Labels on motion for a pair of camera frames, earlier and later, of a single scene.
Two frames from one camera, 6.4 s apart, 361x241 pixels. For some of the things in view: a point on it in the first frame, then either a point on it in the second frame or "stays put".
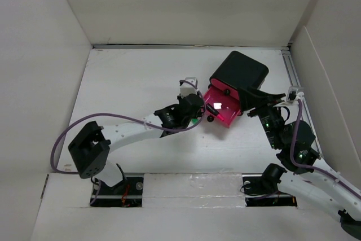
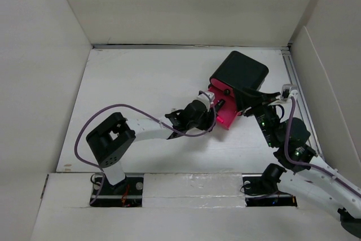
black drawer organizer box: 239,70 stays put
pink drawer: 228,105 stays put
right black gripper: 258,99 stays put
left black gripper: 198,114 → 208,122
